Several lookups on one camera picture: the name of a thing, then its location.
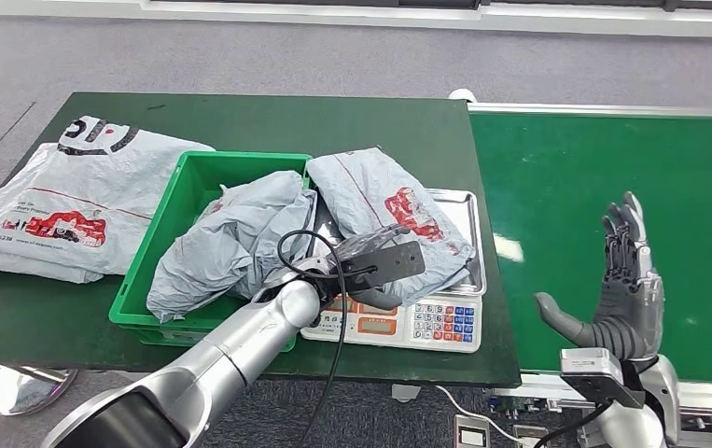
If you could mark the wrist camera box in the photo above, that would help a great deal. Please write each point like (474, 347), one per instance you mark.
(386, 263)
(596, 374)

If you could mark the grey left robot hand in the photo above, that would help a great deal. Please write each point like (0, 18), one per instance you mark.
(368, 247)

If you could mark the grey parcel with red print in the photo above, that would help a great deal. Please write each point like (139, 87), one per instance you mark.
(232, 241)

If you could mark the green plastic bin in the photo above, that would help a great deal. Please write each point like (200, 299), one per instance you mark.
(170, 210)

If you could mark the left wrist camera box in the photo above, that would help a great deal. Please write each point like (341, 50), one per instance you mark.
(386, 263)

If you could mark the white bracket under table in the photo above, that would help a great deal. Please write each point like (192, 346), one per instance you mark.
(406, 394)

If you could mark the green conveyor belt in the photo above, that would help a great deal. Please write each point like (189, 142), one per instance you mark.
(547, 185)

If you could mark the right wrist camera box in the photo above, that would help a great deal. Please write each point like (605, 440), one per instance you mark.
(596, 374)

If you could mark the large white printed mail bag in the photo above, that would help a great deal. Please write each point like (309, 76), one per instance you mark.
(77, 198)

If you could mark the white scale with steel tray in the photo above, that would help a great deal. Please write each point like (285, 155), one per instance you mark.
(448, 321)

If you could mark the chrome table base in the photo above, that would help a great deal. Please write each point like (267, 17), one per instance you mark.
(22, 389)

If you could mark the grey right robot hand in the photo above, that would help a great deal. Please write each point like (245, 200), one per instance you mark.
(630, 303)

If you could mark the grey floor socket box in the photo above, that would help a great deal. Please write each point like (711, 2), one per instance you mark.
(528, 436)
(470, 434)

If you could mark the white conveyor roller cap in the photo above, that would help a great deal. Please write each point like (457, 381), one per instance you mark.
(462, 95)

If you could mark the aluminium conveyor frame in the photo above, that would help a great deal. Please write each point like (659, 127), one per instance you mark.
(702, 396)

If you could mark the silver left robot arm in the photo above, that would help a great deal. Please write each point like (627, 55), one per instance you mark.
(207, 371)

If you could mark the grey parcel with thin stripe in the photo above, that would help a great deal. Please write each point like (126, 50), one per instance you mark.
(380, 191)

